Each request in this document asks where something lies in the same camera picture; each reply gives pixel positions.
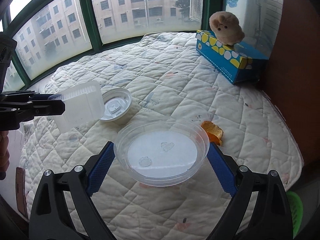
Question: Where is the clear rectangular plastic container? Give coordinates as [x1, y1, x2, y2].
[48, 81, 105, 133]

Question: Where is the clear plastic dome lid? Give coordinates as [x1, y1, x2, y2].
[114, 116, 209, 187]

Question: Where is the person's left hand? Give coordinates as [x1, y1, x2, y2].
[0, 131, 10, 180]

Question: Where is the green plastic basket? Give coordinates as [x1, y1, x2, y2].
[286, 191, 303, 238]

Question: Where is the white round plastic lid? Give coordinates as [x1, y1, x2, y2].
[100, 88, 132, 122]

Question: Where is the orange peel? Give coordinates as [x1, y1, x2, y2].
[201, 121, 223, 146]

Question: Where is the brown wooden wardrobe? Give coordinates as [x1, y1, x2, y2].
[265, 0, 319, 164]

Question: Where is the blue yellow tissue box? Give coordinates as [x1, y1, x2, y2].
[196, 30, 268, 84]

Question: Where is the beige plush toy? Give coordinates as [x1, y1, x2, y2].
[209, 11, 245, 46]

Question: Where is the green window frame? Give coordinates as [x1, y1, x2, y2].
[0, 0, 284, 91]

